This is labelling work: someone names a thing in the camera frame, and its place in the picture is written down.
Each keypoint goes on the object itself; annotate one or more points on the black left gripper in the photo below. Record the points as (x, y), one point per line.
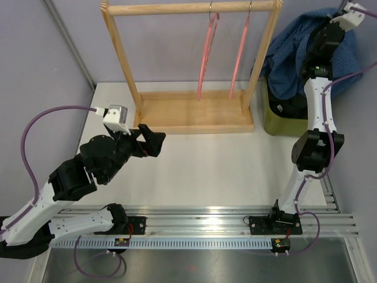
(154, 143)

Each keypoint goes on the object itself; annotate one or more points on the pink hanger of black shirt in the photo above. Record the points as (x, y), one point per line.
(240, 52)

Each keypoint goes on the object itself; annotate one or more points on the pink hanger of blue shirt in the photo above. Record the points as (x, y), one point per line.
(213, 23)

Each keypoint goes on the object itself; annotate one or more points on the black pinstriped shirt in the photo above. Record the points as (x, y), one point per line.
(293, 108)

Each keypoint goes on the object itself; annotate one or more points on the blue checkered shirt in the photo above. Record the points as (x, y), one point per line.
(287, 51)

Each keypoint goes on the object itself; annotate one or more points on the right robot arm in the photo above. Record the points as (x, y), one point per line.
(315, 151)

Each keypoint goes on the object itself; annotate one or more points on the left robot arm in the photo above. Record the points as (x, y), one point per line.
(97, 163)

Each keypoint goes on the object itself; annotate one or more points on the wooden clothes rack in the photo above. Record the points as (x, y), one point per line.
(179, 112)

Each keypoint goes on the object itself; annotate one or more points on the green plastic basket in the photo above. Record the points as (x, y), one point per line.
(275, 125)

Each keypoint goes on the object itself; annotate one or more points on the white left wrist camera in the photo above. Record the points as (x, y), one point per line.
(114, 118)

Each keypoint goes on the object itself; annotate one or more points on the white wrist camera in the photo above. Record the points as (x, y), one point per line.
(349, 18)
(114, 118)

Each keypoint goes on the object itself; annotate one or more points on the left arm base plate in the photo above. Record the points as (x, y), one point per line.
(136, 225)

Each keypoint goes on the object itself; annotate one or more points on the slotted grey cable duct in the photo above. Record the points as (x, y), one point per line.
(167, 243)

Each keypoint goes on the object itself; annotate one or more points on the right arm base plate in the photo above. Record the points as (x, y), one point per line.
(261, 225)

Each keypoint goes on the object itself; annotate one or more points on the aluminium mounting rail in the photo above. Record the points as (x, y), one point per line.
(227, 221)

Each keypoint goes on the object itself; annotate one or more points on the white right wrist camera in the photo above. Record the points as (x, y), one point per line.
(349, 18)

